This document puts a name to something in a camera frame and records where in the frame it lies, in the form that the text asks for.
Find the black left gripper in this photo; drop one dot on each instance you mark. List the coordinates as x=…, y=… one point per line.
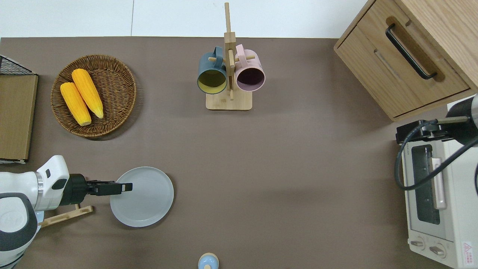
x=74, y=189

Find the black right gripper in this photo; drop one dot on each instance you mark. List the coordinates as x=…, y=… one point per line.
x=463, y=119

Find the gray plate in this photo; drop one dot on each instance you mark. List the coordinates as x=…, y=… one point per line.
x=149, y=201

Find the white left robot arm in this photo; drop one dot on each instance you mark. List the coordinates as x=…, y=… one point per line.
x=22, y=186

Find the wooden plate rack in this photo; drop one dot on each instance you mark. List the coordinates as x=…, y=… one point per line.
x=67, y=216

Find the light blue plate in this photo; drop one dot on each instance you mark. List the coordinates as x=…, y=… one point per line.
x=39, y=216

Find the wooden drawer cabinet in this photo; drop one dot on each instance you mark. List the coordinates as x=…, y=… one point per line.
x=377, y=67

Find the white toaster oven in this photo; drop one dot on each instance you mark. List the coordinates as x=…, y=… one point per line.
x=459, y=209

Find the yellow corn cob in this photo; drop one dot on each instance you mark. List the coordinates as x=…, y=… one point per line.
x=87, y=93
x=74, y=104

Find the woven wicker basket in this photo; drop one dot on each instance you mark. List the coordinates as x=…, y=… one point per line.
x=115, y=93

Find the blue dome bell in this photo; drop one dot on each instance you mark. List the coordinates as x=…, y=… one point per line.
x=208, y=261

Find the brown table mat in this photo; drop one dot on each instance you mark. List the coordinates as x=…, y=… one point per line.
x=298, y=168

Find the wooden mug tree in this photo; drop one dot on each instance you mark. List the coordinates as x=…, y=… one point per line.
x=228, y=102

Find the teal mug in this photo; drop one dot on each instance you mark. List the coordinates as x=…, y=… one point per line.
x=207, y=63

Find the pink mug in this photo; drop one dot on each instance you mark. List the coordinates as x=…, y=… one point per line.
x=252, y=65

